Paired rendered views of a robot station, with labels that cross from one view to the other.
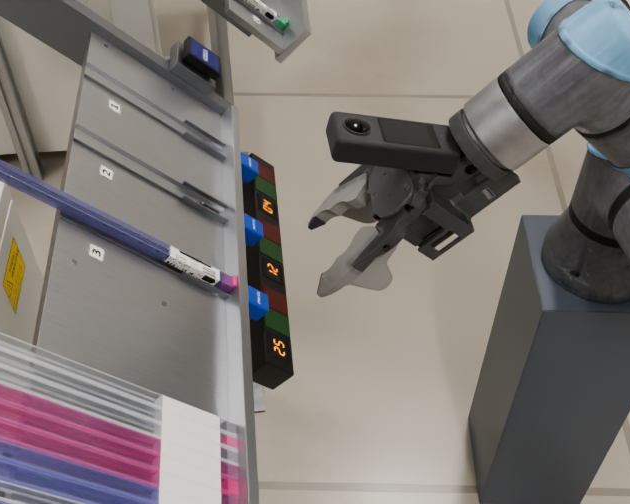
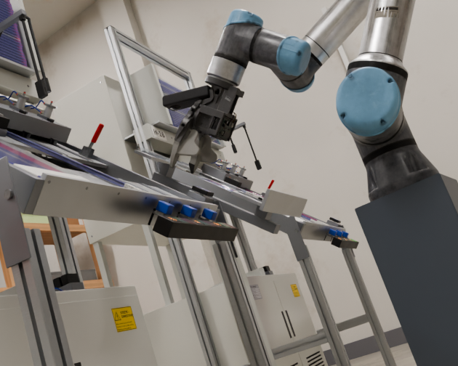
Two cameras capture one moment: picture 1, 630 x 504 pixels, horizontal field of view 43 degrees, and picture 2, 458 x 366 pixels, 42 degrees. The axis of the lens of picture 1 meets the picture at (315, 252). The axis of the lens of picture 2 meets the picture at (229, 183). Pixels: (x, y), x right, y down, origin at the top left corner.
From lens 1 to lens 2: 1.27 m
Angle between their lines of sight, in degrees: 66
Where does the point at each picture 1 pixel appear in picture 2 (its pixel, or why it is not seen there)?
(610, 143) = (257, 51)
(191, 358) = not seen: hidden behind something
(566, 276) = (371, 193)
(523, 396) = (398, 301)
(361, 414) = not seen: outside the picture
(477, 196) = (224, 102)
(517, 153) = (218, 67)
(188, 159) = not seen: hidden behind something
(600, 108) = (238, 37)
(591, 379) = (431, 263)
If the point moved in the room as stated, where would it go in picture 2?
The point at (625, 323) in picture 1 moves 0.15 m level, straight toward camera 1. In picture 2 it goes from (410, 197) to (352, 210)
